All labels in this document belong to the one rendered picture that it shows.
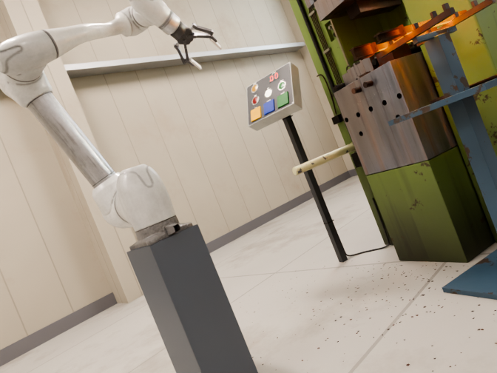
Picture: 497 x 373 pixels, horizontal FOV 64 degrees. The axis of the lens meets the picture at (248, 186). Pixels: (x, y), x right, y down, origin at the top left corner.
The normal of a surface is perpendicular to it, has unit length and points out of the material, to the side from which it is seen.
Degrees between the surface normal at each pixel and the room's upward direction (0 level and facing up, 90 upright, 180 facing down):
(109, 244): 90
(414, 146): 90
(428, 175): 90
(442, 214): 90
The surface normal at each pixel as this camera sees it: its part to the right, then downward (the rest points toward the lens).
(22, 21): 0.62, -0.22
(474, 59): -0.83, 0.34
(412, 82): 0.43, -0.15
